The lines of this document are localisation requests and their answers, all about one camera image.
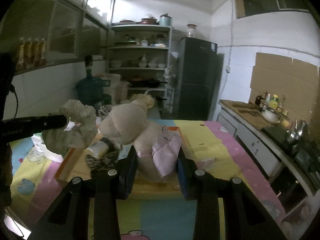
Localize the glass jar on fridge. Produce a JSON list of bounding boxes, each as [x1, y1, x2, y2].
[[187, 24, 197, 37]]

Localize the yellow dough pile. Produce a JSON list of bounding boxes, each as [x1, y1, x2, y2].
[[130, 94, 155, 109]]

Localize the large floral tissue pack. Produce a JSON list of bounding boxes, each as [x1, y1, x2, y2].
[[31, 133, 63, 163]]

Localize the metal storage shelf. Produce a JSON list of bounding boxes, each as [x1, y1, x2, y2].
[[107, 24, 174, 112]]

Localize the orange drink bottles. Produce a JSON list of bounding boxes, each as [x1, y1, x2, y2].
[[16, 37, 47, 72]]

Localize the leopard print cloth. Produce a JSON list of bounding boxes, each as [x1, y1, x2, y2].
[[85, 137, 120, 178]]

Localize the beige plush bear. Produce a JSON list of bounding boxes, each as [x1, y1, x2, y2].
[[98, 99, 183, 183]]

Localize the black refrigerator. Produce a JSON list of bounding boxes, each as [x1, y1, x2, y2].
[[172, 37, 221, 121]]

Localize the orange rimmed cardboard tray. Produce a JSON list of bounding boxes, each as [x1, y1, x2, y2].
[[55, 126, 197, 200]]

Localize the white bowl on counter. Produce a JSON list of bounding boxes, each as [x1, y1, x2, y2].
[[261, 109, 280, 124]]

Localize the white floral cloth bundle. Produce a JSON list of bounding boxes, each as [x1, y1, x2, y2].
[[42, 100, 98, 155]]

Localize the kitchen counter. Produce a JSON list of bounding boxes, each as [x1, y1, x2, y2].
[[218, 100, 317, 196]]

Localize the cardboard wall sheets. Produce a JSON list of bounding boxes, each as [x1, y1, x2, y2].
[[249, 53, 319, 122]]

